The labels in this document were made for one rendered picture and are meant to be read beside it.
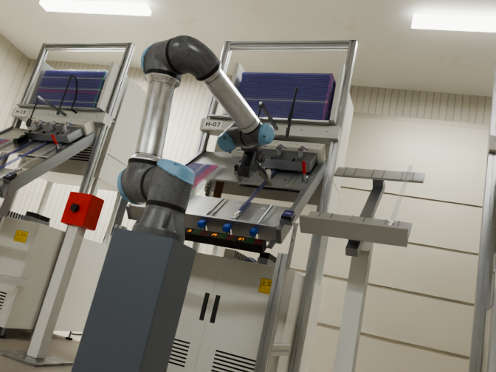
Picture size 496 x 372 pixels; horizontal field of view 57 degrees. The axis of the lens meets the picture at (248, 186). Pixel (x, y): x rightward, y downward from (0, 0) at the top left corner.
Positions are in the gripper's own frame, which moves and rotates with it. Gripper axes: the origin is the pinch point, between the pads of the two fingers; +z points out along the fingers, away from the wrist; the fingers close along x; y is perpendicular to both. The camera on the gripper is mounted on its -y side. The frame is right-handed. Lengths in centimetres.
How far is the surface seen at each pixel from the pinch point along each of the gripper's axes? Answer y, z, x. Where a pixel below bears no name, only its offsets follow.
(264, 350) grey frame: -62, 21, -23
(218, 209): -16.8, 0.6, 9.9
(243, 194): 32, 36, 24
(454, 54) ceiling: 286, 69, -76
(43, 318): -64, 38, 86
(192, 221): -27.3, -0.8, 16.8
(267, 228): -26.8, -3.0, -15.6
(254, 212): -15.7, 0.9, -5.5
